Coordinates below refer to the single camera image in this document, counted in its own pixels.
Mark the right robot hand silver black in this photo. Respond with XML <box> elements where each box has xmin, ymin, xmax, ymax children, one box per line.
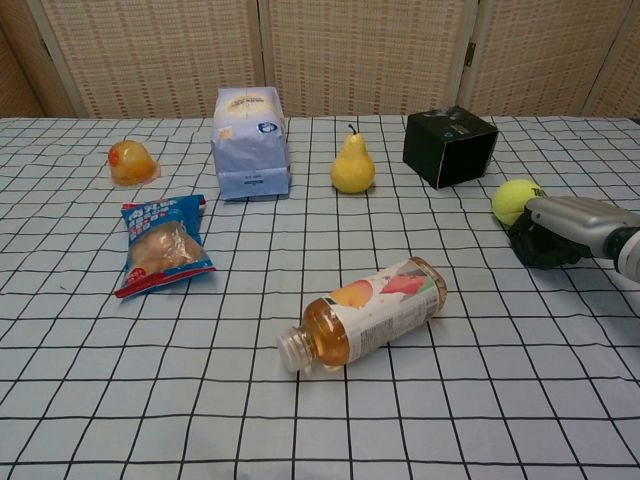
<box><xmin>508</xmin><ymin>195</ymin><xmax>640</xmax><ymax>271</ymax></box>

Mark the yellow tennis ball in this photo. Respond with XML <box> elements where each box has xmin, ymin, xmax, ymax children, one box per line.
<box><xmin>491</xmin><ymin>178</ymin><xmax>546</xmax><ymax>225</ymax></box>

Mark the black cardboard box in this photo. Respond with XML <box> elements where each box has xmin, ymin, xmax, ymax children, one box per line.
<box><xmin>402</xmin><ymin>106</ymin><xmax>499</xmax><ymax>191</ymax></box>

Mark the peach juice plastic bottle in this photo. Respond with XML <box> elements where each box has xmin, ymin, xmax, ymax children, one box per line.
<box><xmin>276</xmin><ymin>256</ymin><xmax>449</xmax><ymax>374</ymax></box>

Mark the yellow pear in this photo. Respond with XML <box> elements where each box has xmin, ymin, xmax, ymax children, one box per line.
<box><xmin>330</xmin><ymin>123</ymin><xmax>377</xmax><ymax>195</ymax></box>

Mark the beige woven folding screen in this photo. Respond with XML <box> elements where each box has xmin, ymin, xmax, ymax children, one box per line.
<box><xmin>0</xmin><ymin>0</ymin><xmax>640</xmax><ymax>120</ymax></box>

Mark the pale blue paper bag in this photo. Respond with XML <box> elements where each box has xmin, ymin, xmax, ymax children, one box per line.
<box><xmin>212</xmin><ymin>86</ymin><xmax>292</xmax><ymax>202</ymax></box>

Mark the checked pale blue tablecloth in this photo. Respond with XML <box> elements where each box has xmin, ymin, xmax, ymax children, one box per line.
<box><xmin>0</xmin><ymin>116</ymin><xmax>640</xmax><ymax>480</ymax></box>

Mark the blue bread snack packet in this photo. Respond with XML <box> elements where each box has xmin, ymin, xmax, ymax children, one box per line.
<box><xmin>114</xmin><ymin>194</ymin><xmax>217</xmax><ymax>300</ymax></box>

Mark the orange fruit jelly cup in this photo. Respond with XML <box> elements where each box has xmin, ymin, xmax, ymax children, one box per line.
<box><xmin>108</xmin><ymin>140</ymin><xmax>162</xmax><ymax>188</ymax></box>

